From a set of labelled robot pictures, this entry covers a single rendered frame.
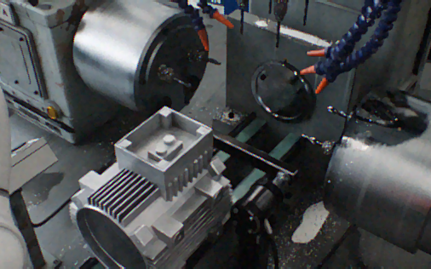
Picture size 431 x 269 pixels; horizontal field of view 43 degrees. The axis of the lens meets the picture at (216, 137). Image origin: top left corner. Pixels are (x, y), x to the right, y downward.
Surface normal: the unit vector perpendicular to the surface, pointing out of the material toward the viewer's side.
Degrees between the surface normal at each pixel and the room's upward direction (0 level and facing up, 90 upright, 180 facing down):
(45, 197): 0
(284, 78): 90
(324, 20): 90
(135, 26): 25
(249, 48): 90
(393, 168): 50
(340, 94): 90
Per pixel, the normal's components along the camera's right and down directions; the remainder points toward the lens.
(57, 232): 0.00, -0.76
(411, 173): -0.44, -0.13
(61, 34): 0.80, 0.39
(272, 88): -0.60, 0.53
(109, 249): 0.43, -0.43
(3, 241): 0.73, -0.36
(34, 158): 0.65, -0.12
